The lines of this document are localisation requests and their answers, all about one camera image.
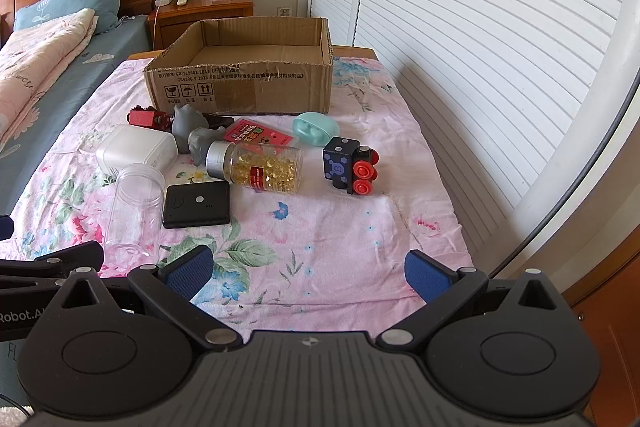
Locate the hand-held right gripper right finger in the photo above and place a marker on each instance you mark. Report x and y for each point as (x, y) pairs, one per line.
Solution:
(427, 279)

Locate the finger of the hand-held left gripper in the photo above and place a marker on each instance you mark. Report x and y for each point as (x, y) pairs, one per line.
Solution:
(55, 259)
(5, 227)

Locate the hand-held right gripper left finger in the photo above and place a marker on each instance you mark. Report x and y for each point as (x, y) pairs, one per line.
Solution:
(192, 269)

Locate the black device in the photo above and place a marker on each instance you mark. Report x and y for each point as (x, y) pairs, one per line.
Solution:
(195, 207)

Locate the clear plastic jar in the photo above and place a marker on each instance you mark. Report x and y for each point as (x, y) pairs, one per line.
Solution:
(135, 207)

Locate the yellow capsule bottle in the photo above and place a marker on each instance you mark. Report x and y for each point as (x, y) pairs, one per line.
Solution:
(265, 167)

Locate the white plastic box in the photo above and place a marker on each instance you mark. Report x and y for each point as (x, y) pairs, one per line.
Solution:
(135, 147)

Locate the dark blue toy train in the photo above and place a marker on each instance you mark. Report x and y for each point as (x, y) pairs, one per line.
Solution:
(340, 164)

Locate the red toy train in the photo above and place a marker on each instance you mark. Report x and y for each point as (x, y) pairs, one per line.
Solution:
(145, 118)

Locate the teal earbud case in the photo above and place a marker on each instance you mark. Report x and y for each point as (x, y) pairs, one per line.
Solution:
(315, 127)

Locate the brown cardboard box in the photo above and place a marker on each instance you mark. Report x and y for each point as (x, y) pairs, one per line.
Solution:
(240, 82)

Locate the pink floral tablecloth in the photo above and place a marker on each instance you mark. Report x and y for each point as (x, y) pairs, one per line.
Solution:
(325, 232)

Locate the grey shark toy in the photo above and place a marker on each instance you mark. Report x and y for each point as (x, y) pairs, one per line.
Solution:
(187, 127)

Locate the red card box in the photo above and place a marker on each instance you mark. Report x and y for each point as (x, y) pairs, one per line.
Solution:
(252, 134)

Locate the dark brown object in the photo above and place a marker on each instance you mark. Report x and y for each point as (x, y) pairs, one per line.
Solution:
(221, 121)

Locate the pink floral quilt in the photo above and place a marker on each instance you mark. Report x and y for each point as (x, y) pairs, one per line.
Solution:
(35, 57)

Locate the blue bedsheet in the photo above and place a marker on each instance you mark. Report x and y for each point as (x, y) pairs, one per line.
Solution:
(112, 42)

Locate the wooden table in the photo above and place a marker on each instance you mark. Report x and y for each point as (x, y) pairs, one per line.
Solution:
(356, 52)

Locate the wooden nightstand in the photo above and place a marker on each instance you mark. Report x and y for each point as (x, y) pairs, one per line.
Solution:
(220, 8)

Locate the white wall socket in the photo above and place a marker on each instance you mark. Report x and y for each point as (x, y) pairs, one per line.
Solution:
(284, 11)

